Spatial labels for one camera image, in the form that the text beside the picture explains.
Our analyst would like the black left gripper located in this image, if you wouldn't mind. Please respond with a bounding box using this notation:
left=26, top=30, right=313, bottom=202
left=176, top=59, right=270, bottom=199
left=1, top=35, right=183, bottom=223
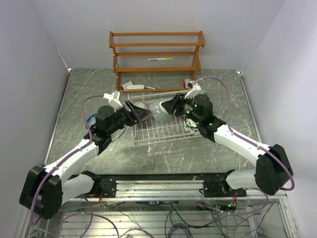
left=107, top=99, right=151, bottom=135

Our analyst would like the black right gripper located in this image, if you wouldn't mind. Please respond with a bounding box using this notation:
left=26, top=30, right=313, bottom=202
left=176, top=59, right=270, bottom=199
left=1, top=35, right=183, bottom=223
left=162, top=92, right=202, bottom=124

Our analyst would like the red floral pattern bowl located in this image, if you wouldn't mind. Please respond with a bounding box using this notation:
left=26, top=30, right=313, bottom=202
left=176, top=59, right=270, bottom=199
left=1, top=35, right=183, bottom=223
left=134, top=102, right=151, bottom=121

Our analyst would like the blue dotted bowl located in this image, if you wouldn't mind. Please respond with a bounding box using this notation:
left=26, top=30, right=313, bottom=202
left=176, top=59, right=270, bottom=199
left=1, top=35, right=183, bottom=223
left=150, top=101, right=171, bottom=123

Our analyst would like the white wire dish rack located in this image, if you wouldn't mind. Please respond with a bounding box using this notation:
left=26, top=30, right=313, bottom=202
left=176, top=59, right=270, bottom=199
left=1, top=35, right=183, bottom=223
left=128, top=91, right=201, bottom=147

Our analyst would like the blue floral white bowl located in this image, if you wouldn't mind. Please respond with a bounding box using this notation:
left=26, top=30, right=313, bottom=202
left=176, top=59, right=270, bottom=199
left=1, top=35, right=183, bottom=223
left=87, top=114, right=97, bottom=128

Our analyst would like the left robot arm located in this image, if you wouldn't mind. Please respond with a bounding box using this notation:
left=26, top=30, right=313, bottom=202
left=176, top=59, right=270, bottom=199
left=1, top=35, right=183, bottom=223
left=19, top=101, right=151, bottom=219

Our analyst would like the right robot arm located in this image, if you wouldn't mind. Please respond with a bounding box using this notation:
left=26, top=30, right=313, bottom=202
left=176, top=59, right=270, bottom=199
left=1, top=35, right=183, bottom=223
left=159, top=93, right=295, bottom=196

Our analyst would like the wooden shelf rack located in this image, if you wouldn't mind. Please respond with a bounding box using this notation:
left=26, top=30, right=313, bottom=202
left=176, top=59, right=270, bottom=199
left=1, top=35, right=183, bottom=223
left=108, top=31, right=206, bottom=92

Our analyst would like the red white small box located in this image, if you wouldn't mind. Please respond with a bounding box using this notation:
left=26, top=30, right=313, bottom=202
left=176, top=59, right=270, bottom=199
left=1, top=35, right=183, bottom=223
left=183, top=79, right=192, bottom=89

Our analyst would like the green leaf pattern bowl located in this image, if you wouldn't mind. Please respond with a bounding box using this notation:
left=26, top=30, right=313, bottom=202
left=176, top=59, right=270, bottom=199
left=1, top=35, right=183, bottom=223
left=184, top=118, right=199, bottom=133

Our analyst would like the white rectangular eraser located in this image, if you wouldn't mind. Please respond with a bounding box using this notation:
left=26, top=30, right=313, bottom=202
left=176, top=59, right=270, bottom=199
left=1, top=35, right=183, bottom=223
left=127, top=85, right=144, bottom=90

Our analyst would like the red white card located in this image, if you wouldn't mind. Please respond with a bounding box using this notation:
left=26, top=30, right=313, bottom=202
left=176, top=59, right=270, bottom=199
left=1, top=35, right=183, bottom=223
left=120, top=81, right=134, bottom=90

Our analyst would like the green capped marker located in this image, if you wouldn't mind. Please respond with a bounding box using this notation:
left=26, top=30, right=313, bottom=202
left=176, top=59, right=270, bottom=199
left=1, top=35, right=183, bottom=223
left=148, top=57, right=172, bottom=61

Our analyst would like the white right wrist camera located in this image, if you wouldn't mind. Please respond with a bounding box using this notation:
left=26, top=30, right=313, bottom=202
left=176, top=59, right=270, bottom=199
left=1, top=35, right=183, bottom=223
left=185, top=83, right=201, bottom=99

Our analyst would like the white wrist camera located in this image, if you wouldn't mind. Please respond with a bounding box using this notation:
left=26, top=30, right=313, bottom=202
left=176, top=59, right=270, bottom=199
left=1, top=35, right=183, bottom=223
left=103, top=91, right=123, bottom=110
left=185, top=83, right=201, bottom=99

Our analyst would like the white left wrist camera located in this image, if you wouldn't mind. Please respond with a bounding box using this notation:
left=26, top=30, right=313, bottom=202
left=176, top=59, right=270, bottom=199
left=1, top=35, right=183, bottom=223
left=103, top=91, right=123, bottom=110

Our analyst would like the aluminium mounting rail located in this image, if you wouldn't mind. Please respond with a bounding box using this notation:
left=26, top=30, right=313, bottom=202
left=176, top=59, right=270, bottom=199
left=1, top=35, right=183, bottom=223
left=24, top=178, right=288, bottom=201

